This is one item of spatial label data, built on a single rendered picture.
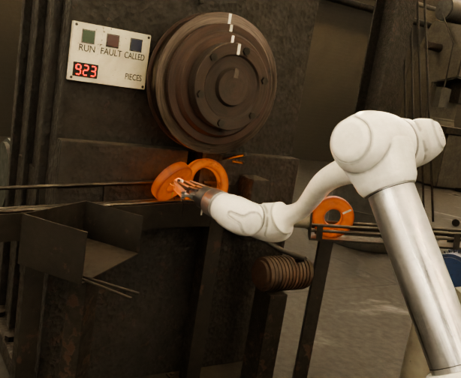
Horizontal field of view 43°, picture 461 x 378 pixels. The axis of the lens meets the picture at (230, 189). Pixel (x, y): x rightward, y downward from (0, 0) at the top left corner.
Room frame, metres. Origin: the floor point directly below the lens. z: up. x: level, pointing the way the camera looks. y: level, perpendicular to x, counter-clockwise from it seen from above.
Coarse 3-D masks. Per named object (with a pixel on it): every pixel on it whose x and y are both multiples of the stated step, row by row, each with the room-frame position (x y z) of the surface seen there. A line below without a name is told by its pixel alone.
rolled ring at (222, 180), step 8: (200, 160) 2.03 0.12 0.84; (208, 160) 2.04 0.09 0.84; (192, 168) 2.00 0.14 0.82; (200, 168) 2.02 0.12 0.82; (208, 168) 2.06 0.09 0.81; (216, 168) 2.06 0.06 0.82; (192, 176) 2.00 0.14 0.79; (216, 176) 2.08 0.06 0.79; (224, 176) 2.07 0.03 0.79; (224, 184) 2.07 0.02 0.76
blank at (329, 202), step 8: (328, 200) 2.07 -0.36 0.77; (336, 200) 2.07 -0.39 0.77; (344, 200) 2.07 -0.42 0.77; (320, 208) 2.07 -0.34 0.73; (328, 208) 2.07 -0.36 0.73; (336, 208) 2.07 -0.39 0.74; (344, 208) 2.07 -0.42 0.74; (312, 216) 2.08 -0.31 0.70; (320, 216) 2.07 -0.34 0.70; (344, 216) 2.07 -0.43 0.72; (352, 216) 2.07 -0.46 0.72; (336, 224) 2.08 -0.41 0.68; (344, 224) 2.07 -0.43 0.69; (352, 224) 2.07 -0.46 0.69; (328, 232) 2.07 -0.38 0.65
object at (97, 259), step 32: (32, 224) 1.42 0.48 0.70; (64, 224) 1.59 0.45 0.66; (96, 224) 1.66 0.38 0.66; (128, 224) 1.62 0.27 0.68; (32, 256) 1.42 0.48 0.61; (64, 256) 1.38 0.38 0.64; (96, 256) 1.54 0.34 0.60; (128, 256) 1.56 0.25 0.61; (96, 288) 1.55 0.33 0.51; (64, 352) 1.52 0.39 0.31
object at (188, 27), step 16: (208, 16) 1.93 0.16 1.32; (224, 16) 1.96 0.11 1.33; (240, 16) 1.99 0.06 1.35; (176, 32) 1.87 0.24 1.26; (256, 32) 2.03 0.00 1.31; (160, 48) 1.90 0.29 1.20; (160, 64) 1.85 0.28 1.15; (272, 64) 2.08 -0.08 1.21; (160, 80) 1.85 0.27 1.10; (272, 80) 2.08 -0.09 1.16; (160, 96) 1.85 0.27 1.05; (272, 96) 2.09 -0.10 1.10; (160, 112) 1.86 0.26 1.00; (176, 128) 1.90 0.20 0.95; (256, 128) 2.07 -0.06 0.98; (192, 144) 1.93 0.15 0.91; (208, 144) 1.96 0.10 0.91; (224, 144) 2.00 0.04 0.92; (240, 144) 2.04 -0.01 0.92
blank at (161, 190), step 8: (168, 168) 1.85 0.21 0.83; (176, 168) 1.86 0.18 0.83; (184, 168) 1.88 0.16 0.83; (160, 176) 1.84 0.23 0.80; (168, 176) 1.84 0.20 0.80; (176, 176) 1.87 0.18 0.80; (184, 176) 1.91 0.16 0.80; (152, 184) 1.86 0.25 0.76; (160, 184) 1.84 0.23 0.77; (168, 184) 1.87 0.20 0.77; (152, 192) 1.87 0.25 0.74; (160, 192) 1.86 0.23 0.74; (168, 192) 1.90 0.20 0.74
